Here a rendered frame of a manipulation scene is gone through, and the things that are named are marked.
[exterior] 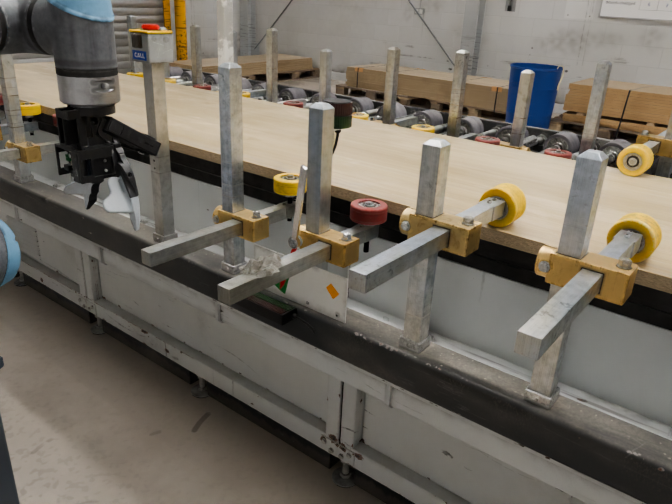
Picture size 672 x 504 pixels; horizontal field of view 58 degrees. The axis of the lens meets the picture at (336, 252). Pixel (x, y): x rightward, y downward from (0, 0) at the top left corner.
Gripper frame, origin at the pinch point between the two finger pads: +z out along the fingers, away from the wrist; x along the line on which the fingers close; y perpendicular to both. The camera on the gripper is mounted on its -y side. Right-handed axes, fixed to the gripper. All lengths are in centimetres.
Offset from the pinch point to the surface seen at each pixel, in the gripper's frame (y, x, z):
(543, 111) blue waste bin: -587, -139, 67
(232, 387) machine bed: -54, -32, 80
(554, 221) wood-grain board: -68, 53, 4
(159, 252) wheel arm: -10.1, -2.4, 10.1
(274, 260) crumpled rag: -16.9, 22.0, 6.2
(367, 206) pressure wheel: -46, 21, 3
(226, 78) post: -32.7, -7.4, -20.6
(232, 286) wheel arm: -6.8, 22.1, 7.7
